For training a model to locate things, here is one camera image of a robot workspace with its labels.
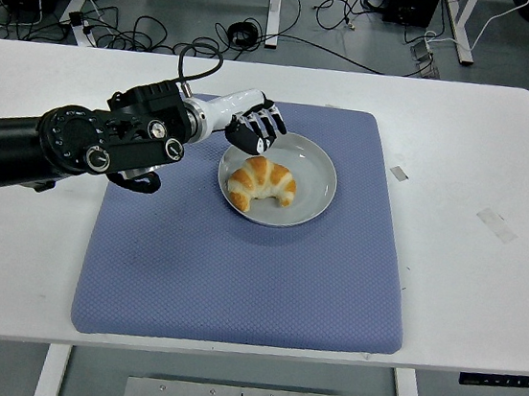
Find grey foot pedal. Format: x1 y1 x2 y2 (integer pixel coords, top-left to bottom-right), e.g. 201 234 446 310
407 37 445 82

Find long black floor cable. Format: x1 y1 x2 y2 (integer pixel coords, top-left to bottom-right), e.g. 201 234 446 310
273 33 436 82

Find white desk leg with foot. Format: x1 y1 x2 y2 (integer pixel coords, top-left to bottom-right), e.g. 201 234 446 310
436 0 483 67

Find small black equipment box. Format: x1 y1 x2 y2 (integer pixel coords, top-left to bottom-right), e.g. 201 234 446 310
380 0 444 30

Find white straight desk leg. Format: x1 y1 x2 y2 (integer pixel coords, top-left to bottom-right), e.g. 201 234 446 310
263 0 284 50

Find black table control panel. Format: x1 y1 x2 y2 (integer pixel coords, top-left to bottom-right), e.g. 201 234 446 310
457 366 529 394

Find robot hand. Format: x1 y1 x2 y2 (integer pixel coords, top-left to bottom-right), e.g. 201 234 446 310
200 83 291 159

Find croissant bread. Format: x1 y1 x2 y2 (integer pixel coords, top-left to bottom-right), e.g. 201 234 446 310
222 151 301 219

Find coiled black cable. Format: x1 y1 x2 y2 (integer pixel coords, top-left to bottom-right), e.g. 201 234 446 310
225 18 261 48

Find grey round plate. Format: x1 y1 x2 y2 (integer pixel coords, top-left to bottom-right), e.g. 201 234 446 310
212 123 344 235

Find white floor cable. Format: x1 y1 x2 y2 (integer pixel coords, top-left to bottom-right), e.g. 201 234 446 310
421 0 529 59

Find large clear tape piece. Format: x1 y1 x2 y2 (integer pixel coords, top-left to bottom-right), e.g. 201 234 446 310
473 206 520 245

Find blue quilted mat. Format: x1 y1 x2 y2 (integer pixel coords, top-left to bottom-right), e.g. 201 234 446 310
68 80 431 373

